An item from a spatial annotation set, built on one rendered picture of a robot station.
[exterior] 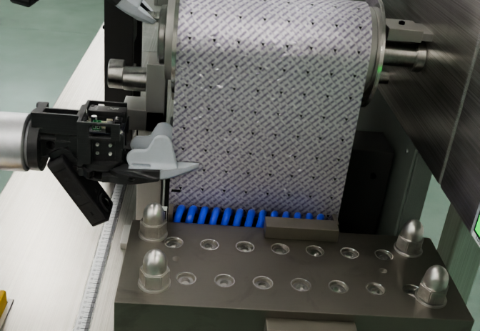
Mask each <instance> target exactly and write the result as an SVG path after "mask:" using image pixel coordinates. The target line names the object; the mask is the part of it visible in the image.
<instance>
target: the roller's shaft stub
mask: <svg viewBox="0 0 480 331"><path fill-rule="evenodd" d="M425 61H426V42H425V41H421V43H416V42H411V43H409V42H400V41H386V44H385V52H384V61H383V65H389V66H405V67H408V70H409V71H410V72H420V71H421V70H422V69H423V67H424V64H425Z"/></svg>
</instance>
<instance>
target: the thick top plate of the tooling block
mask: <svg viewBox="0 0 480 331"><path fill-rule="evenodd" d="M139 230H140V220H134V219H133V220H132V221H131V227H130V231H129V237H128V240H127V244H126V250H125V254H124V260H123V263H122V267H121V273H120V277H119V283H118V286H117V290H116V296H115V299H114V331H264V325H265V320H266V318H282V319H297V320H324V321H339V322H355V325H356V329H357V331H471V329H472V327H473V324H474V319H473V317H472V316H471V313H470V311H469V309H468V307H467V306H466V304H465V302H464V300H463V298H462V296H461V295H460V293H459V291H458V289H457V287H456V285H455V284H454V281H453V280H452V278H451V275H450V274H449V272H448V270H447V268H446V266H445V264H444V263H443V261H442V259H441V257H440V255H439V253H438V252H437V250H436V248H435V246H434V243H433V242H432V241H431V238H424V241H423V244H422V247H421V248H422V250H423V252H422V255H421V256H420V257H416V258H410V257H405V256H403V255H400V254H399V253H398V252H397V251H396V250H395V249H394V243H395V242H396V241H397V239H398V236H390V235H377V234H355V233H343V232H340V233H339V236H338V240H337V242H325V241H313V240H300V239H277V238H265V236H264V228H262V227H239V226H227V225H215V224H192V223H180V222H167V228H166V230H167V232H168V235H167V238H166V239H164V240H163V241H160V242H146V241H143V240H142V239H141V238H140V237H139ZM152 249H159V250H161V251H162V252H164V254H165V255H166V258H167V266H168V267H169V269H170V276H169V278H170V280H171V285H170V287H169V289H168V290H166V291H165V292H162V293H159V294H149V293H146V292H144V291H142V290H141V289H140V288H139V286H138V279H139V269H140V267H141V266H142V265H143V260H144V256H145V254H146V253H147V252H148V251H149V250H152ZM434 265H441V266H442V267H444V268H445V269H446V271H447V272H448V274H449V283H448V285H449V288H448V291H447V293H446V298H447V303H446V306H445V307H443V308H441V309H433V308H429V307H426V306H424V305H422V304H421V303H420V302H418V301H417V299H416V297H415V291H416V289H417V288H419V285H420V283H421V280H422V278H423V277H424V275H425V273H426V271H427V270H428V268H430V267H431V266H434Z"/></svg>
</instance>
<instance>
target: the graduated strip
mask: <svg viewBox="0 0 480 331"><path fill-rule="evenodd" d="M126 186H127V184H115V185H114V189H113V192H112V195H111V201H112V202H113V207H112V210H111V214H110V218H109V221H107V222H104V223H103V226H102V229H101V234H100V236H99V241H98V243H97V246H96V251H95V253H94V258H93V260H92V263H91V268H90V270H89V275H88V277H87V281H86V285H85V288H84V292H83V295H82V298H81V301H80V305H79V309H78V312H77V315H76V319H75V322H74V326H73V329H72V331H89V330H90V327H91V322H92V320H93V316H94V311H95V308H96V303H97V300H98V296H99V292H100V289H101V283H102V280H103V277H104V272H105V269H106V264H107V261H108V258H109V253H110V249H111V244H112V241H113V238H114V233H115V230H116V225H117V222H118V218H119V213H120V210H121V206H122V202H123V199H124V194H125V191H126Z"/></svg>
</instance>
